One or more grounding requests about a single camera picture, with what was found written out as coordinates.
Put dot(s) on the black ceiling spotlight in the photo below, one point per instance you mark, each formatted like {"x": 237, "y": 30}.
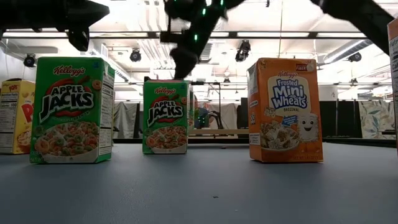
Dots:
{"x": 29, "y": 60}
{"x": 243, "y": 50}
{"x": 135, "y": 55}
{"x": 355, "y": 57}

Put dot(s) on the white cabinet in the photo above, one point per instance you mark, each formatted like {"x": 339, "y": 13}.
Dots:
{"x": 328, "y": 93}

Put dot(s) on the green Apple Jacks cereal box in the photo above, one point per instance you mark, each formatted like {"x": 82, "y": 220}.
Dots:
{"x": 165, "y": 118}
{"x": 68, "y": 102}

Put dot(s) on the black partition panels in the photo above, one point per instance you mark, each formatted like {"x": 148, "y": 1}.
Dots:
{"x": 328, "y": 119}

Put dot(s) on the silver ceiling duct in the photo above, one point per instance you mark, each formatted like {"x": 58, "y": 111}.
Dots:
{"x": 345, "y": 51}

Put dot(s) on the wooden shelf with black frame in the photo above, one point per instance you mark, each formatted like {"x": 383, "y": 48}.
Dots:
{"x": 217, "y": 132}

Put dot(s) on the white cloth cover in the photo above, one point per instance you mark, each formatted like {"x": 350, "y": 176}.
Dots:
{"x": 230, "y": 115}

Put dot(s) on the person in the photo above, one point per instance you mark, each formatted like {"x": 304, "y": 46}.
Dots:
{"x": 202, "y": 119}

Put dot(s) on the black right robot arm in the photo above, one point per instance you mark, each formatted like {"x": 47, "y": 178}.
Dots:
{"x": 357, "y": 18}

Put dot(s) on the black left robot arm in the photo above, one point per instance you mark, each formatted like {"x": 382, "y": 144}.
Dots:
{"x": 21, "y": 12}

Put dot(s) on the orange Mini Wheats cereal box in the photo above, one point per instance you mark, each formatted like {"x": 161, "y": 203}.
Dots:
{"x": 394, "y": 77}
{"x": 286, "y": 102}

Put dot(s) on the floral patterned curtain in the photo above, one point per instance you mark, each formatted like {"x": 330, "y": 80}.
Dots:
{"x": 376, "y": 119}

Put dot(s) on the grey fabric cover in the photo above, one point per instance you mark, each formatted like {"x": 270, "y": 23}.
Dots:
{"x": 126, "y": 119}

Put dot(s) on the black overhead frame bar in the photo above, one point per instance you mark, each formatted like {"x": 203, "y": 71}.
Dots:
{"x": 154, "y": 35}

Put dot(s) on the black metal table frame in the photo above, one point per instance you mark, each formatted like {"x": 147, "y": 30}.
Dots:
{"x": 357, "y": 142}

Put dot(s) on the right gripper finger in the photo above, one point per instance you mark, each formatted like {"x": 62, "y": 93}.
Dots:
{"x": 185, "y": 63}

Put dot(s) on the yellow Corn Pops cereal box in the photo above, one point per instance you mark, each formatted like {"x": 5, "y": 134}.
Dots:
{"x": 15, "y": 124}

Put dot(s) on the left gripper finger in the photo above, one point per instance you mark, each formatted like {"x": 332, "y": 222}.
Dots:
{"x": 93, "y": 14}

